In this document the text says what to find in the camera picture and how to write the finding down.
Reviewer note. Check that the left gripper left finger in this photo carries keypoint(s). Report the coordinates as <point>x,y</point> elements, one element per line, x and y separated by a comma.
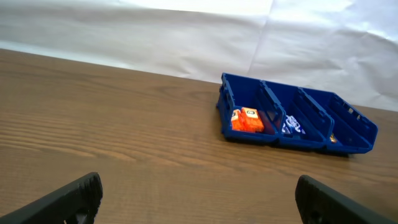
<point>71,199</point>

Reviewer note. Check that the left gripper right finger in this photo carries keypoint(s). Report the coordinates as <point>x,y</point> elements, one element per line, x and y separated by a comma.
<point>323,202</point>

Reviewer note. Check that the gold candy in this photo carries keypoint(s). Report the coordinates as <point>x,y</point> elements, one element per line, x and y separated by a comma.
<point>332,138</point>

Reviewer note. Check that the blue candy pack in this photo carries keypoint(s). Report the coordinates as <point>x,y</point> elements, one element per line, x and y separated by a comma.
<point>286,129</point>
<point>296,124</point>

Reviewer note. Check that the orange candy box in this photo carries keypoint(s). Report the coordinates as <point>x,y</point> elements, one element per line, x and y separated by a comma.
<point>252,121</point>
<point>236,123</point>

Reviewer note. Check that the blue tray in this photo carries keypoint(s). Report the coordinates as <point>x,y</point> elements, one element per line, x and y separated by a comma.
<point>248,93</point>

